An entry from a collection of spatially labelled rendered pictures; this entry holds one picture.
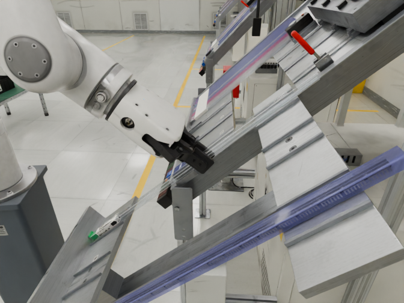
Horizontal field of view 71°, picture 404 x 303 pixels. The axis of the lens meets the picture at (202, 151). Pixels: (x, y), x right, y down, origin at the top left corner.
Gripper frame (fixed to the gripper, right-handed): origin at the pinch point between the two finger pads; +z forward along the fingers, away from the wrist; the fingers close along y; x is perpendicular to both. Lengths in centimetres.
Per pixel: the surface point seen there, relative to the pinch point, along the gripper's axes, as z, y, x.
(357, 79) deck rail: 17.6, 16.9, -25.6
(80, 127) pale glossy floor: -45, 205, 154
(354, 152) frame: 56, 50, -12
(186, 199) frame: 8.9, 12.6, 17.5
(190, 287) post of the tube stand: 8.4, -14.0, 11.0
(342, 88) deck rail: 17.0, 16.9, -22.5
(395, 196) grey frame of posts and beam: 43.6, 12.9, -14.3
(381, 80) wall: 188, 298, -67
